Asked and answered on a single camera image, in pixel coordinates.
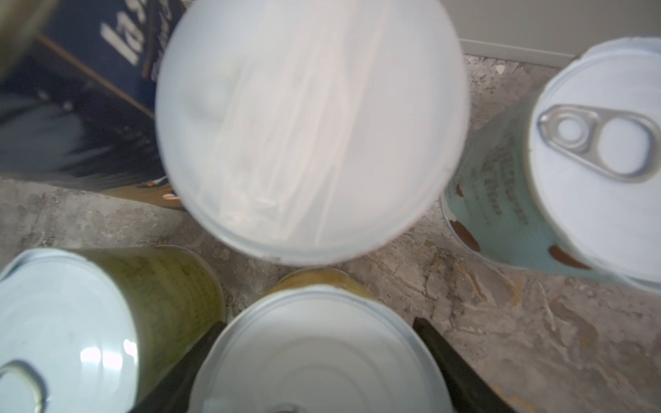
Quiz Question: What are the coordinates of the teal can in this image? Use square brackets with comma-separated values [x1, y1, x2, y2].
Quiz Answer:
[441, 37, 660, 293]

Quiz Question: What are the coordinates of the grey metal cabinet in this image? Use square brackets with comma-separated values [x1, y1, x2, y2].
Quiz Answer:
[442, 0, 660, 67]

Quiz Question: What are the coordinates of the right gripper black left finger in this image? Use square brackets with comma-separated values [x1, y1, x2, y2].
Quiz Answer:
[130, 322, 227, 413]

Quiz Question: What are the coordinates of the yellow can back row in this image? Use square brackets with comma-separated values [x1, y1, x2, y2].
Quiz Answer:
[155, 1, 470, 266]

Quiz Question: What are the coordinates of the open-top dark metal can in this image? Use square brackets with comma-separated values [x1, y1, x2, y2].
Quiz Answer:
[1, 0, 189, 210]

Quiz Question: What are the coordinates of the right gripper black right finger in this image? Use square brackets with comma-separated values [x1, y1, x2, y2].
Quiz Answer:
[412, 318, 516, 413]

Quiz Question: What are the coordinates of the green can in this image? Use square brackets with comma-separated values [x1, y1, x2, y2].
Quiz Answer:
[1, 246, 225, 412]

